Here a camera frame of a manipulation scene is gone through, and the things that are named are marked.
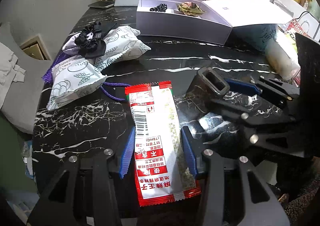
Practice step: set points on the black smartphone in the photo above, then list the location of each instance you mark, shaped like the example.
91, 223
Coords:
102, 4

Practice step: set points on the black polka dot cloth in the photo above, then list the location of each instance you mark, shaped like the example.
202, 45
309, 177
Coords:
159, 8

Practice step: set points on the blue waste bin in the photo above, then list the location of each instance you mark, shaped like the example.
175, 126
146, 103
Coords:
27, 158

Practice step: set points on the grey curved lounge chair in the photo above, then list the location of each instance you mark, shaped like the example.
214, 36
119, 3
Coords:
22, 100

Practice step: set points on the wooden frame by wall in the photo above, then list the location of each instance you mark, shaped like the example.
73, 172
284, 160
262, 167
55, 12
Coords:
36, 49

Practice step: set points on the white towel on chair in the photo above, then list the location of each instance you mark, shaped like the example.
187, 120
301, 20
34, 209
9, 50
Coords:
10, 71

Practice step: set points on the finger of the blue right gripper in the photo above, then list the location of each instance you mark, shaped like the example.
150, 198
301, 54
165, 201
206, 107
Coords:
245, 88

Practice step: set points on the red white snack packet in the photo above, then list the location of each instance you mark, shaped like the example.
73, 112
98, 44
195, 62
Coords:
161, 175

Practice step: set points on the white patterned pouch front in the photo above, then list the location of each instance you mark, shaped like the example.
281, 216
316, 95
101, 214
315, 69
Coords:
73, 78

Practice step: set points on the clear plastic bag roll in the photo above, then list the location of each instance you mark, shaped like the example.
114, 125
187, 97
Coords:
280, 61

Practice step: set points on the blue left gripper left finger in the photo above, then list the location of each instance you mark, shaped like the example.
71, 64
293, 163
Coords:
126, 155

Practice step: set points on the lavender pouch with tassel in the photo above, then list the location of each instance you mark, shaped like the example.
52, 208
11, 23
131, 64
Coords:
68, 50

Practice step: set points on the white patterned pouch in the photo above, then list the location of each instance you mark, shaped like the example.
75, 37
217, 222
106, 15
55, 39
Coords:
122, 44
73, 78

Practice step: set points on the lavender open gift box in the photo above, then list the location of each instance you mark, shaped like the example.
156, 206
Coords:
214, 26

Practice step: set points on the black rectangular cup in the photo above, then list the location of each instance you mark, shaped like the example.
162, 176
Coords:
205, 86

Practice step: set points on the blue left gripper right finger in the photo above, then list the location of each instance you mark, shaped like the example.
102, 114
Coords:
189, 155

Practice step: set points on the black scrunchie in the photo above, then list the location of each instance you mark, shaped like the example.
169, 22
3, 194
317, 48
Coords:
90, 41

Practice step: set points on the brown snack bag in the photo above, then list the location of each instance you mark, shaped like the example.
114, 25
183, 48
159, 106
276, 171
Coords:
190, 9

